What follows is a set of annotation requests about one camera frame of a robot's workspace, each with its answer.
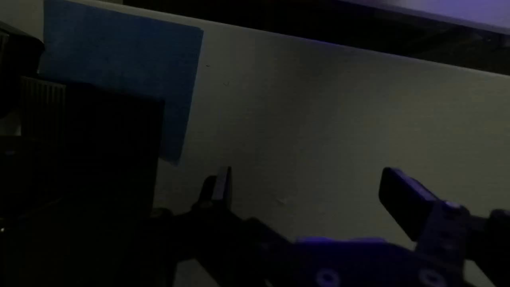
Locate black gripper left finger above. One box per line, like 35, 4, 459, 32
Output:
181, 165, 297, 268

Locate blue mat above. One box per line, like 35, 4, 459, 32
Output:
39, 0, 206, 166

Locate black coffee machine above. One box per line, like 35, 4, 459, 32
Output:
0, 21, 166, 287

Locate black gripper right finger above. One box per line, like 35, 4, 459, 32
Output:
378, 166, 510, 287

